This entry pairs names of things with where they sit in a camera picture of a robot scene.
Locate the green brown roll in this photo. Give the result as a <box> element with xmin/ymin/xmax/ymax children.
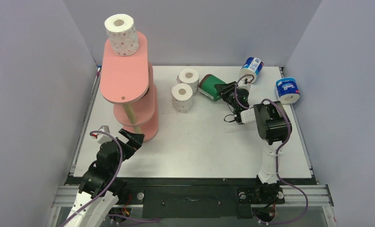
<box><xmin>198</xmin><ymin>74</ymin><xmax>226</xmax><ymax>102</ymax></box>

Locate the white dotted toilet roll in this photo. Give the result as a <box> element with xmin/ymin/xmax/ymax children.
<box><xmin>104</xmin><ymin>14</ymin><xmax>139</xmax><ymax>56</ymax></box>
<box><xmin>171</xmin><ymin>83</ymin><xmax>193</xmax><ymax>113</ymax></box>
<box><xmin>176</xmin><ymin>68</ymin><xmax>200</xmax><ymax>95</ymax></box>

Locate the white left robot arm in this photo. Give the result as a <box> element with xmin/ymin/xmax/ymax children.
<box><xmin>61</xmin><ymin>129</ymin><xmax>145</xmax><ymax>227</ymax></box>

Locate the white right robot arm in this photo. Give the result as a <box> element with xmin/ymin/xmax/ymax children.
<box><xmin>214</xmin><ymin>82</ymin><xmax>292</xmax><ymax>204</ymax></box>

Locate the pink three-tier wooden shelf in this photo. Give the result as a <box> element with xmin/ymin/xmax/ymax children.
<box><xmin>100</xmin><ymin>32</ymin><xmax>159</xmax><ymax>141</ymax></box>

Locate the blue white packaged roll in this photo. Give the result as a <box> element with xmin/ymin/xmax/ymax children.
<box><xmin>239</xmin><ymin>57</ymin><xmax>264</xmax><ymax>84</ymax></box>

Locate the blue Tempo packaged roll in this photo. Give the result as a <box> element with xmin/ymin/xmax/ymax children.
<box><xmin>275</xmin><ymin>77</ymin><xmax>300</xmax><ymax>105</ymax></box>

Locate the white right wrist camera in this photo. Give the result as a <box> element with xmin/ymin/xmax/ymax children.
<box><xmin>238</xmin><ymin>79</ymin><xmax>251</xmax><ymax>92</ymax></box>

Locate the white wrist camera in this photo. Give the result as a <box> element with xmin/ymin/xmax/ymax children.
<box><xmin>238</xmin><ymin>79</ymin><xmax>251</xmax><ymax>92</ymax></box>
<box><xmin>90</xmin><ymin>125</ymin><xmax>112</xmax><ymax>145</ymax></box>

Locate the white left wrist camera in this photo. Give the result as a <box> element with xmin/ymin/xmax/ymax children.
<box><xmin>90</xmin><ymin>125</ymin><xmax>112</xmax><ymax>145</ymax></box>

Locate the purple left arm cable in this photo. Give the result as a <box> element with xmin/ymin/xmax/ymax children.
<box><xmin>59</xmin><ymin>130</ymin><xmax>161</xmax><ymax>227</ymax></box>

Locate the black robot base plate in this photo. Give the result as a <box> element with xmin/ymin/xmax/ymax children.
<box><xmin>115</xmin><ymin>178</ymin><xmax>285</xmax><ymax>218</ymax></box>

